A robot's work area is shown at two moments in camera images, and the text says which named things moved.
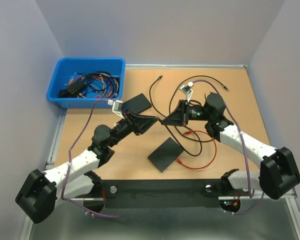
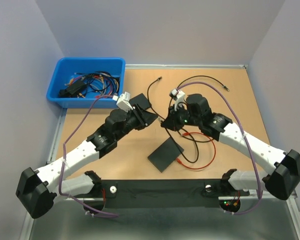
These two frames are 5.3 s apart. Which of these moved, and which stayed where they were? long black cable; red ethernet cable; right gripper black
Moved: long black cable
Stayed: red ethernet cable; right gripper black
